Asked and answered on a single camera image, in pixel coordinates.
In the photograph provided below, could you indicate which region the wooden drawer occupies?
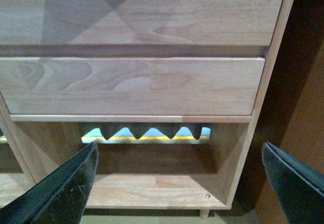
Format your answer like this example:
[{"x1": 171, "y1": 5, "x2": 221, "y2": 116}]
[
  {"x1": 1, "y1": 0, "x2": 282, "y2": 46},
  {"x1": 1, "y1": 58, "x2": 265, "y2": 116}
]

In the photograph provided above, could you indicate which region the wooden shelf cabinet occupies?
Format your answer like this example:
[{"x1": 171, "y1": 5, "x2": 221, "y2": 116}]
[
  {"x1": 1, "y1": 0, "x2": 294, "y2": 218},
  {"x1": 0, "y1": 92, "x2": 36, "y2": 212}
]

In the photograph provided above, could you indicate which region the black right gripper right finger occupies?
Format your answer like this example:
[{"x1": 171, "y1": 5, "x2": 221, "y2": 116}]
[{"x1": 262, "y1": 142, "x2": 323, "y2": 223}]

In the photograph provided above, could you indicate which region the right wooden shelf cabinet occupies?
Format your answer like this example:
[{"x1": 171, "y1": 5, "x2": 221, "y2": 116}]
[{"x1": 1, "y1": 0, "x2": 294, "y2": 218}]

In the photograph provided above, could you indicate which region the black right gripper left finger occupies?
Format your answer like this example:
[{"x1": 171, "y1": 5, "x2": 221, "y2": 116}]
[{"x1": 1, "y1": 143, "x2": 98, "y2": 223}]

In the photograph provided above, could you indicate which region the upper right wooden drawer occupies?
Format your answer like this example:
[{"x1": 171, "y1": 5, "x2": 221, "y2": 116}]
[{"x1": 1, "y1": 0, "x2": 282, "y2": 46}]

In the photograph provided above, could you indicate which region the left wooden shelf cabinet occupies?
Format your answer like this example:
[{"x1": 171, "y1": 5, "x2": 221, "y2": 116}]
[{"x1": 0, "y1": 92, "x2": 36, "y2": 212}]

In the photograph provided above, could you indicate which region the lower right wooden drawer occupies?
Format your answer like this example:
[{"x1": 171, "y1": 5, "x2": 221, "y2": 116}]
[{"x1": 1, "y1": 58, "x2": 265, "y2": 116}]

